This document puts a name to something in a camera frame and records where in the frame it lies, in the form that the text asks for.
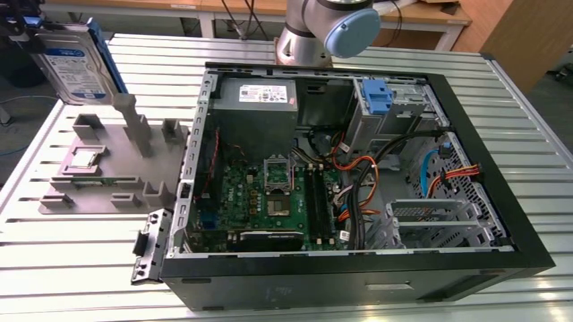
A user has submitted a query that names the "black open PC case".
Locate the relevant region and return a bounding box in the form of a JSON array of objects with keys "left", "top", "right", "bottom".
[{"left": 159, "top": 61, "right": 556, "bottom": 311}]

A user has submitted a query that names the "blue expansion slot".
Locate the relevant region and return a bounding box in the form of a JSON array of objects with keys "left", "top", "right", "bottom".
[{"left": 201, "top": 209, "right": 219, "bottom": 231}]

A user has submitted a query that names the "metal socket cover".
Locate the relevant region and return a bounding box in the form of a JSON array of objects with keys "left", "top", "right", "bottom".
[{"left": 262, "top": 154, "right": 295, "bottom": 195}]

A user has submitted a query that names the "wooden desk white frame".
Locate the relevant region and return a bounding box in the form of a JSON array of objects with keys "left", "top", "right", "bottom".
[{"left": 44, "top": 0, "right": 474, "bottom": 51}]

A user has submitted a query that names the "black office chair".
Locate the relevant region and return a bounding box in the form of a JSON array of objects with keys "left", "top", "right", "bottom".
[{"left": 0, "top": 36, "right": 48, "bottom": 89}]

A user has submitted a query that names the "green Dell motherboard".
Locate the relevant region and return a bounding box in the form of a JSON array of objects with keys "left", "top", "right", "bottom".
[{"left": 186, "top": 157, "right": 353, "bottom": 252}]

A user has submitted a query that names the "hinged expansion card bracket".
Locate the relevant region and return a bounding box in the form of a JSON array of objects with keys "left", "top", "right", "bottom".
[{"left": 130, "top": 207, "right": 175, "bottom": 286}]

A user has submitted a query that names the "orange red power wire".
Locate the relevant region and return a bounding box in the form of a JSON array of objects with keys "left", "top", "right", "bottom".
[{"left": 428, "top": 162, "right": 484, "bottom": 199}]

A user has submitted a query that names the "black RAM slot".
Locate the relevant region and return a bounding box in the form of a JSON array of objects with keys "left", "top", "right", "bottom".
[
  {"left": 303, "top": 163, "right": 325, "bottom": 246},
  {"left": 317, "top": 163, "right": 338, "bottom": 246}
]

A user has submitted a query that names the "green RAM stick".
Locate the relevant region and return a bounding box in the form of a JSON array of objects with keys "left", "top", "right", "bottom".
[{"left": 70, "top": 178, "right": 119, "bottom": 188}]

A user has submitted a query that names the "grey plastic parts rack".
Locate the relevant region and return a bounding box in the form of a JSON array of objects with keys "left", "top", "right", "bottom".
[{"left": 38, "top": 93, "right": 191, "bottom": 215}]

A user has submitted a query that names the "CPU socket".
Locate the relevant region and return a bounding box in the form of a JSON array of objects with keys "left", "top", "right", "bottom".
[{"left": 266, "top": 193, "right": 297, "bottom": 218}]

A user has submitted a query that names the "orange yellow wire bundle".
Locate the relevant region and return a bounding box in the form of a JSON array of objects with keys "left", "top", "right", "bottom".
[{"left": 330, "top": 154, "right": 382, "bottom": 223}]

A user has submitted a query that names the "hard disk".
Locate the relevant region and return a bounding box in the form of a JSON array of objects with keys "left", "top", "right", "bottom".
[{"left": 24, "top": 17, "right": 131, "bottom": 107}]

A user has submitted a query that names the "blue plastic drive latch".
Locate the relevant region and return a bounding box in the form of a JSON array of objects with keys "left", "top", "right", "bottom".
[{"left": 362, "top": 79, "right": 394, "bottom": 115}]

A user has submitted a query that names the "silver CPU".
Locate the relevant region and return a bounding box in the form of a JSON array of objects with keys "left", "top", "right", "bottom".
[{"left": 71, "top": 152, "right": 99, "bottom": 169}]

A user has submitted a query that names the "silver disk bay cage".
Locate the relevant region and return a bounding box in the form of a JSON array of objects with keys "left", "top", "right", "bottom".
[{"left": 366, "top": 198, "right": 498, "bottom": 250}]

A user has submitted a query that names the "silver drive cage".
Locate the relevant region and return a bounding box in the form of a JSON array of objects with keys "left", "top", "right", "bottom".
[{"left": 346, "top": 77, "right": 449, "bottom": 157}]

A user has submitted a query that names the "black graphics card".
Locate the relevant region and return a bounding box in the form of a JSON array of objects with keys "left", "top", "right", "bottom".
[{"left": 226, "top": 229, "right": 306, "bottom": 252}]

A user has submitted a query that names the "grey Dell power supply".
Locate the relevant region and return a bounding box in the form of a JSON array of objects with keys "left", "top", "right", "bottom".
[{"left": 209, "top": 77, "right": 301, "bottom": 162}]

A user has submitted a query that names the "black cable bundle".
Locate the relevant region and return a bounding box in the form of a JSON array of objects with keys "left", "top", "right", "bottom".
[{"left": 347, "top": 127, "right": 453, "bottom": 251}]

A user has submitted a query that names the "blue data wire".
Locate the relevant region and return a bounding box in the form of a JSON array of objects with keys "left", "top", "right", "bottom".
[{"left": 420, "top": 142, "right": 452, "bottom": 199}]

